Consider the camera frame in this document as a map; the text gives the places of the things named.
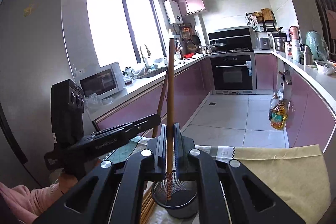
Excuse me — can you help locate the black mesh utensil cup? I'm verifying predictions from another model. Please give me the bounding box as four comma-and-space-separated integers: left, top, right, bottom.
151, 177, 198, 219

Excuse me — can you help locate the bamboo chopstick red end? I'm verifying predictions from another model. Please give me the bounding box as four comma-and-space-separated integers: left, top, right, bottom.
166, 38, 175, 201

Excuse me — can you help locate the pink sleeve forearm left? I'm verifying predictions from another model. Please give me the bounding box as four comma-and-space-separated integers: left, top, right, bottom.
1, 182, 69, 223

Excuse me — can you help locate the kitchen window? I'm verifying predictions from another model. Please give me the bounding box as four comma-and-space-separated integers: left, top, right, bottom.
86, 0, 166, 69

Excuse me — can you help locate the left hand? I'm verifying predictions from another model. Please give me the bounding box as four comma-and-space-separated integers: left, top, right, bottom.
58, 172, 78, 194

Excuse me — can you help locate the white microwave oven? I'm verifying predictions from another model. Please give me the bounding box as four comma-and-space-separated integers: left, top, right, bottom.
75, 62, 126, 99

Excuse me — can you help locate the built-in black oven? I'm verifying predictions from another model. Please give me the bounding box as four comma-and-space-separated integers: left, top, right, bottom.
210, 52, 256, 94

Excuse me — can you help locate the cooking oil bottle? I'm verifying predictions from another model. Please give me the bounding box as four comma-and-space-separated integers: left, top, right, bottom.
270, 100, 287, 130

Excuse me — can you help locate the patterned tablecloth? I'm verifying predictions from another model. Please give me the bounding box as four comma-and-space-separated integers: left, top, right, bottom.
105, 135, 332, 224

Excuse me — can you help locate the white water heater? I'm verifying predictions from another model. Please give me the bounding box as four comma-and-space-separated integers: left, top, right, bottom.
163, 0, 183, 25

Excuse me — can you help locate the black range hood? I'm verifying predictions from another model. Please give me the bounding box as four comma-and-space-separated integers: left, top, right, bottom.
208, 26, 252, 53

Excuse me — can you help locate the steel stock pot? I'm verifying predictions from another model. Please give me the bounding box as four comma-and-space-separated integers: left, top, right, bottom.
273, 36, 287, 52

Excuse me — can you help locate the teal fan cover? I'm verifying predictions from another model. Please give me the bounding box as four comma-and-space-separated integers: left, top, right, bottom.
306, 31, 329, 61

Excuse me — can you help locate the black camera box left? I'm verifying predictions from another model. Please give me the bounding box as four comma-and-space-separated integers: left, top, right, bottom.
51, 79, 84, 147

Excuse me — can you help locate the pink wall cabinet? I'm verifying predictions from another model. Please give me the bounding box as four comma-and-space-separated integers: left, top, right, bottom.
173, 0, 206, 16

